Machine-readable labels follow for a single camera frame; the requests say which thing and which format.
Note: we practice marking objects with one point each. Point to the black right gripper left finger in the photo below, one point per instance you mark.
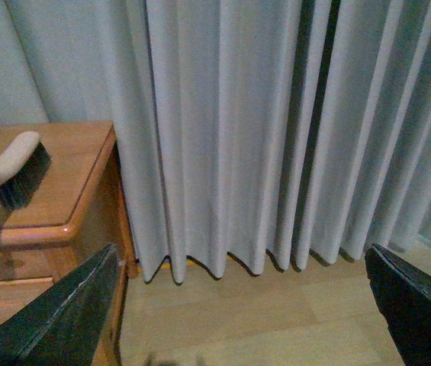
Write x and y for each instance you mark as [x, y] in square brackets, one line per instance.
[63, 325]

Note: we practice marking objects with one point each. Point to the beige hand brush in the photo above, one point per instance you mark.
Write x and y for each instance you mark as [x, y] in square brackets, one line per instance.
[23, 166]

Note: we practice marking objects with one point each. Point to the wooden bedside table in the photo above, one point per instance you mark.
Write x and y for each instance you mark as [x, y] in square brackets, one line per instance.
[77, 209]

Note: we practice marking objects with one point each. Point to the grey pleated curtain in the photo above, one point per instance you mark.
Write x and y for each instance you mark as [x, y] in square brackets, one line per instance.
[245, 128]

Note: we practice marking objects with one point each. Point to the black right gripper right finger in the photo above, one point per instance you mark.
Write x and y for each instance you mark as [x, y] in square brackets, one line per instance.
[402, 293]

